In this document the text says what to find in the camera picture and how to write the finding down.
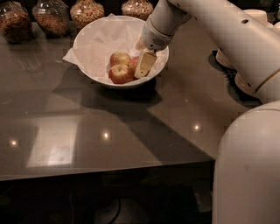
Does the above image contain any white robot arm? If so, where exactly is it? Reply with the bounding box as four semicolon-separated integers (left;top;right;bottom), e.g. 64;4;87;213
137;0;280;224

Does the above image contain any black rubber mat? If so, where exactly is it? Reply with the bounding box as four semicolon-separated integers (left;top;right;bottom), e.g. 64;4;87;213
212;50;249;102

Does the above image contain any back stack of paper bowls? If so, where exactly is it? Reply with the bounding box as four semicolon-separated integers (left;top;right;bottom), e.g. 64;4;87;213
215;9;280;70

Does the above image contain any front red-yellow apple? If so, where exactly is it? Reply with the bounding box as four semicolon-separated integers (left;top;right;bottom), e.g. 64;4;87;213
108;64;134;84

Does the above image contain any white ceramic bowl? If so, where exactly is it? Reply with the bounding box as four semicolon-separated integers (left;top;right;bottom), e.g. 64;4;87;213
72;15;170;90

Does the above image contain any stack of paper bowls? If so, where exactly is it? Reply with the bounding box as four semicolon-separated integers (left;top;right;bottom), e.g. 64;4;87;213
234;73;257;98
215;9;280;70

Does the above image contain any white paper bowl liner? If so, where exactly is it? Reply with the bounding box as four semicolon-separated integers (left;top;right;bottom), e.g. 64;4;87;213
62;13;167;86

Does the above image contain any red-yellow apple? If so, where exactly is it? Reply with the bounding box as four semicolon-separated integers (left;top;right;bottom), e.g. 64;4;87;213
108;64;134;84
109;52;130;67

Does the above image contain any front stack of paper bowls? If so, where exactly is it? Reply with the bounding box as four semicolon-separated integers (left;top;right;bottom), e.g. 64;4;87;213
234;73;257;98

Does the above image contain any glass cereal jar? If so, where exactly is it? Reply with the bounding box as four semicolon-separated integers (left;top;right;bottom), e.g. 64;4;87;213
0;0;33;44
32;0;70;38
121;0;153;21
70;0;105;30

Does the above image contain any far left glass cereal jar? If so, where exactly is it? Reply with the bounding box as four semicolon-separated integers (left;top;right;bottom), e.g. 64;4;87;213
0;0;33;44

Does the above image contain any red apple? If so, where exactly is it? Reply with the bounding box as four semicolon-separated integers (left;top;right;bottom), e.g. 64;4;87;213
129;56;139;76

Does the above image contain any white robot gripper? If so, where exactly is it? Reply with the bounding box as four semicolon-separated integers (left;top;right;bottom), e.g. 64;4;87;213
134;17;173;79

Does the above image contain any back red-yellow apple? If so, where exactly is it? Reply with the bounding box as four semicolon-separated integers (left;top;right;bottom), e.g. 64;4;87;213
109;52;130;67

